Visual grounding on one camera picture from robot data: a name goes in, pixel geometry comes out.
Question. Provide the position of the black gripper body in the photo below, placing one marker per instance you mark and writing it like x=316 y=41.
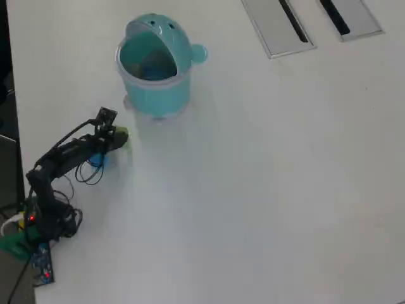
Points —
x=102 y=141

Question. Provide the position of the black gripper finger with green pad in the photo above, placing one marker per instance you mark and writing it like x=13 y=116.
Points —
x=120 y=141

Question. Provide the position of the green lego block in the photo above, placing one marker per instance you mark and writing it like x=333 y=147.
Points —
x=122 y=128

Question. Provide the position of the blue lego block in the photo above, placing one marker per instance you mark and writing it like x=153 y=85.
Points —
x=95 y=160

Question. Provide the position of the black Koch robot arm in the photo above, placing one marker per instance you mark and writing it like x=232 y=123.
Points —
x=69 y=149

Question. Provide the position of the teal dome-lid desktop bin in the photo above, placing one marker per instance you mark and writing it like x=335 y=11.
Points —
x=158 y=95

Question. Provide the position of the black partition panel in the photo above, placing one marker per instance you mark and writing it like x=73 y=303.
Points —
x=9 y=95

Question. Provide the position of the controller board with red LED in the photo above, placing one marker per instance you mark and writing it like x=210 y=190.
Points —
x=31 y=218

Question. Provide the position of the yellow connector piece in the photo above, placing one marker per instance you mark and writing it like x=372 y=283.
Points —
x=21 y=224

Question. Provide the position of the blue circuit board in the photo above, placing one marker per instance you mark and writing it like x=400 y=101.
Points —
x=42 y=263

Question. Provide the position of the green table clamp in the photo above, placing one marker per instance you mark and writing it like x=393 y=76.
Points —
x=14 y=245

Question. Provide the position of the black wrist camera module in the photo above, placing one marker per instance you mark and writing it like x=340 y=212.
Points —
x=107 y=115

